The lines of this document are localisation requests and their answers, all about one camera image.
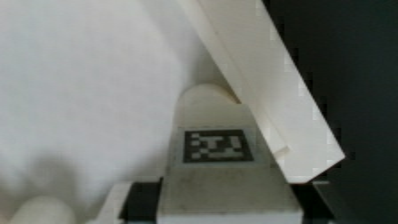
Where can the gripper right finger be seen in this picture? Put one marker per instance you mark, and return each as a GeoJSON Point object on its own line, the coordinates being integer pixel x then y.
{"type": "Point", "coordinates": [324, 206]}

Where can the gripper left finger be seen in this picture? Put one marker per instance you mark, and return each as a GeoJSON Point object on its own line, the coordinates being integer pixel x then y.
{"type": "Point", "coordinates": [130, 203]}

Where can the white leg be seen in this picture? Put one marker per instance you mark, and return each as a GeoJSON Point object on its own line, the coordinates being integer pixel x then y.
{"type": "Point", "coordinates": [224, 187]}

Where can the white square table top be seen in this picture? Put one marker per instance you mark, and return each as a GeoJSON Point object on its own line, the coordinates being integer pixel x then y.
{"type": "Point", "coordinates": [102, 57]}

